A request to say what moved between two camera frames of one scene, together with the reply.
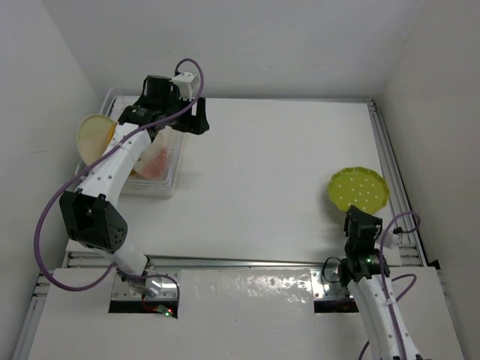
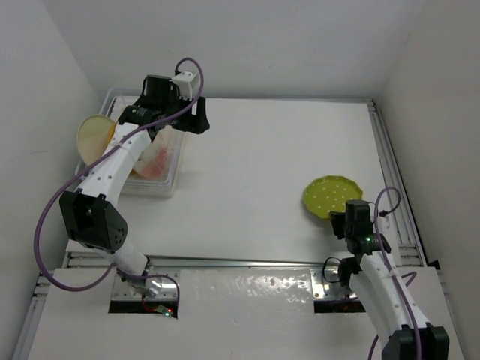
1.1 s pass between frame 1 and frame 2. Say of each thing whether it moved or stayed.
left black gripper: stayed
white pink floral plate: stayed
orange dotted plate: stayed
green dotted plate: moved
